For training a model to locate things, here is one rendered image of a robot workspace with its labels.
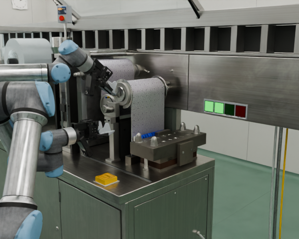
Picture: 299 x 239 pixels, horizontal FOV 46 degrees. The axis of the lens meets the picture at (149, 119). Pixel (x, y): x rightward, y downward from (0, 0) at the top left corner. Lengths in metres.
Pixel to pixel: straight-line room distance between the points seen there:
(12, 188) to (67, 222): 0.87
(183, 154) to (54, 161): 0.63
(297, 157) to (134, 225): 2.95
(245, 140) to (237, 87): 2.83
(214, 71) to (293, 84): 0.39
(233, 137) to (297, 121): 3.03
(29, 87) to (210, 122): 3.76
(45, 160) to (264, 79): 1.00
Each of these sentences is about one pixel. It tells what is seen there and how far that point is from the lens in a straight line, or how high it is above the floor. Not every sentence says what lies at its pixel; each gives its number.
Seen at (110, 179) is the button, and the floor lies 0.92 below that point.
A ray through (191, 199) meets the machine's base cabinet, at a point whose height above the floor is 0.73.
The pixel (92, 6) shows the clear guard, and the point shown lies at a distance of 2.42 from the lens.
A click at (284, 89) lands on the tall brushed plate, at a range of 1.62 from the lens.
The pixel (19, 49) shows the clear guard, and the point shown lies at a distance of 2.55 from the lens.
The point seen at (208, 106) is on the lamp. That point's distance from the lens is 1.82.
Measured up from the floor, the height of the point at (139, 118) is 1.12.
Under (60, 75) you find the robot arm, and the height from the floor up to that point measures 1.38.
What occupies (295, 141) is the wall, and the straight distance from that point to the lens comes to 4.23.
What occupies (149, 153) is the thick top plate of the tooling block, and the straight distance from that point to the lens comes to 1.64.
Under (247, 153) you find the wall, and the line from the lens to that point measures 4.54.
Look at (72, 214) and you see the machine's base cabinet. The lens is 1.87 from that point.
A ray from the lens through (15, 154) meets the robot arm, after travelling 1.13.
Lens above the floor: 1.51
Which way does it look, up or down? 13 degrees down
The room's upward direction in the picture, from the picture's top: straight up
